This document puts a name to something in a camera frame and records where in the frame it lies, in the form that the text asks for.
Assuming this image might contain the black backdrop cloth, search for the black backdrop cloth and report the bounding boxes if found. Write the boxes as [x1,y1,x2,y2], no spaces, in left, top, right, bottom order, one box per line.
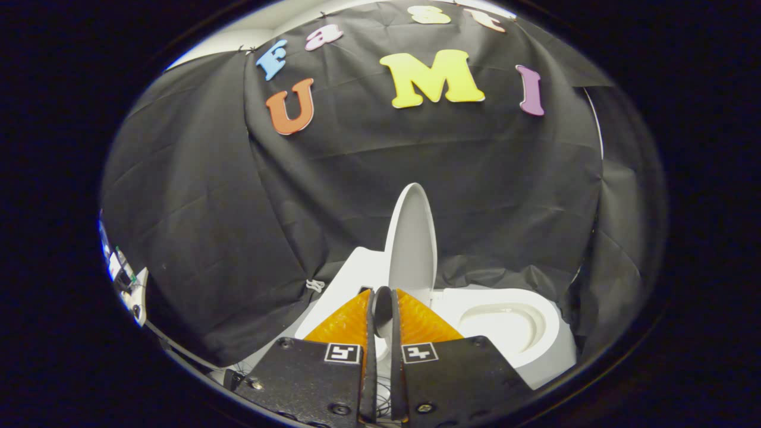
[101,0,666,366]

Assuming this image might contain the white power strip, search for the white power strip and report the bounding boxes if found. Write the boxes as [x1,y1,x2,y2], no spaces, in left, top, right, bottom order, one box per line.
[100,223,149,326]

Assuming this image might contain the white toilet lid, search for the white toilet lid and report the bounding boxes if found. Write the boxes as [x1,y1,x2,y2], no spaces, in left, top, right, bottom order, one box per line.
[383,182,439,307]

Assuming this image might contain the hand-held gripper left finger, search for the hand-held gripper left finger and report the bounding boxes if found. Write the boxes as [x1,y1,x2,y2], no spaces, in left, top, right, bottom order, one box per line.
[223,287,378,426]

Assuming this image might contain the grey round lid pull tab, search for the grey round lid pull tab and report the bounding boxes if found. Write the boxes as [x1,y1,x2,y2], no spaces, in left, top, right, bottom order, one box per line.
[372,286,394,339]

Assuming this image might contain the tangle of black cables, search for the tangle of black cables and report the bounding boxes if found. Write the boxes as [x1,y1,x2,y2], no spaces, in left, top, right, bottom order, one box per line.
[377,373,394,418]

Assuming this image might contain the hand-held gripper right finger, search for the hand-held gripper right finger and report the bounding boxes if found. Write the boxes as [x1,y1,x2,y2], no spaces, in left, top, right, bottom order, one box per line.
[389,288,533,424]

